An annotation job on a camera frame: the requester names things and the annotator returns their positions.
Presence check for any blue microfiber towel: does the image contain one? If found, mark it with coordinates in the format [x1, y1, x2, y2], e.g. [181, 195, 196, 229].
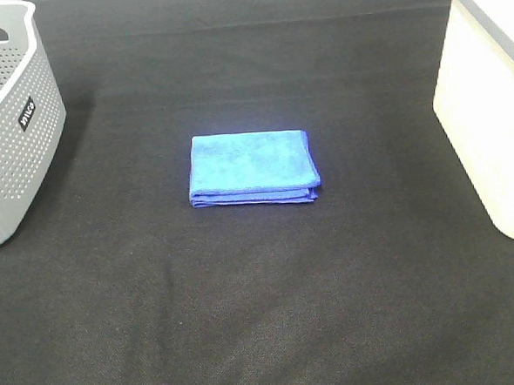
[189, 130, 321, 207]

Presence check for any black table cloth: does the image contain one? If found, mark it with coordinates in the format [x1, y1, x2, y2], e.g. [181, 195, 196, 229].
[0, 0, 514, 385]

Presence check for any white plastic bin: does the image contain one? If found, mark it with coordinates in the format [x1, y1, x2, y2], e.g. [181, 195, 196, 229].
[433, 0, 514, 239]

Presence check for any grey perforated plastic basket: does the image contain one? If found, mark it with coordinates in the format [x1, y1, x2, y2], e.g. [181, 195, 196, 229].
[0, 0, 66, 245]

